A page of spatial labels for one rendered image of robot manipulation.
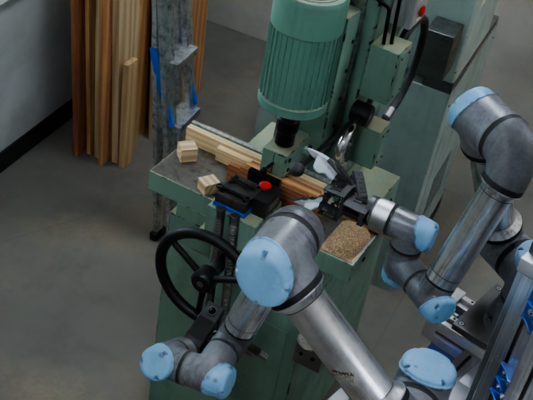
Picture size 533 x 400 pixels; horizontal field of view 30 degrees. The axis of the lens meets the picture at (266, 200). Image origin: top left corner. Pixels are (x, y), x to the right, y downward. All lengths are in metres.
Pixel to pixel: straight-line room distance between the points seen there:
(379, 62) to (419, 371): 0.87
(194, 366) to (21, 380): 1.26
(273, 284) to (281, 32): 0.74
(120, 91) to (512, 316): 2.28
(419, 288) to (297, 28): 0.65
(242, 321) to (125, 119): 2.01
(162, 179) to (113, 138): 1.51
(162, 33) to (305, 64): 1.07
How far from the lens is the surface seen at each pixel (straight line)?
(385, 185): 2.91
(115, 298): 3.55
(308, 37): 2.31
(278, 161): 2.53
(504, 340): 2.16
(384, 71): 2.55
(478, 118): 2.14
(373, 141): 2.62
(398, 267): 2.30
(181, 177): 2.61
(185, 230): 2.39
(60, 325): 3.45
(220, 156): 2.68
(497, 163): 2.10
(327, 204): 2.30
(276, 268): 1.77
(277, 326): 2.68
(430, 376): 2.01
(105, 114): 4.03
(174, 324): 2.89
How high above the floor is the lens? 2.46
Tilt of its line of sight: 37 degrees down
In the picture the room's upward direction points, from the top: 11 degrees clockwise
